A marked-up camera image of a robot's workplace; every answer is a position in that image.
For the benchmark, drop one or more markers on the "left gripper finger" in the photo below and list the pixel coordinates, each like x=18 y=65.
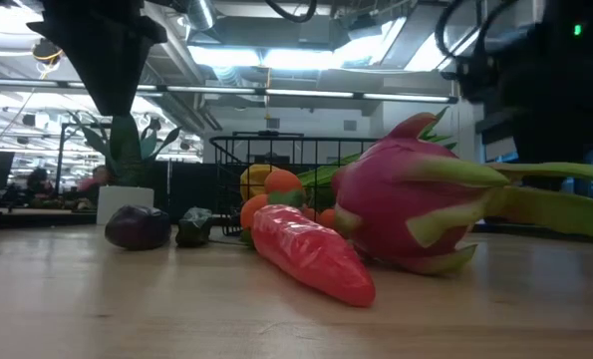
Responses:
x=111 y=60

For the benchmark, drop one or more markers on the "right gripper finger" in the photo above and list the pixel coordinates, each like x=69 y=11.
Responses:
x=560 y=139

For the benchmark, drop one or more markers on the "purple eggplant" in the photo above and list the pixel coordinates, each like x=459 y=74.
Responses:
x=137 y=227

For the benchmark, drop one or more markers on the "pink dragon fruit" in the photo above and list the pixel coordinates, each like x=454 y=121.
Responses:
x=395 y=199

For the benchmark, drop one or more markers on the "yellow star fruit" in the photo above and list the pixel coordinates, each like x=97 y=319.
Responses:
x=253 y=179

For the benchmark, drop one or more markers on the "dark green chili pepper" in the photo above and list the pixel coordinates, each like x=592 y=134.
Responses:
x=195 y=227

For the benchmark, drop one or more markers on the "orange fruit cluster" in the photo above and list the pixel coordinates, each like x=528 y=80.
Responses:
x=327 y=218
x=283 y=180

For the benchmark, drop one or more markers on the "orange carrot with green top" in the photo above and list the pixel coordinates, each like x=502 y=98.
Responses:
x=311 y=254

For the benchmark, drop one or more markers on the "green artificial plant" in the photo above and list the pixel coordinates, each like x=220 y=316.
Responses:
x=126 y=149

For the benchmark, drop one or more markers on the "person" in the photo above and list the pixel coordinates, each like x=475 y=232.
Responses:
x=38 y=182
x=95 y=179

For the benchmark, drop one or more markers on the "white plant pot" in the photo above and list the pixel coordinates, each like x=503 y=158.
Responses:
x=124 y=204

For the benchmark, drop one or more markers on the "black partition panel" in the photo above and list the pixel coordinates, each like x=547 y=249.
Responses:
x=186 y=187

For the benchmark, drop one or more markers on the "black bar device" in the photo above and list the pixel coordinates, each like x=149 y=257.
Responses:
x=268 y=133

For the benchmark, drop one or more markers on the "long ceiling light strip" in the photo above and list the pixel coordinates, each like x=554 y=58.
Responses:
x=306 y=93

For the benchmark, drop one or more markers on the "silver ventilation duct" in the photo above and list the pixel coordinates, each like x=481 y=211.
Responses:
x=201 y=12

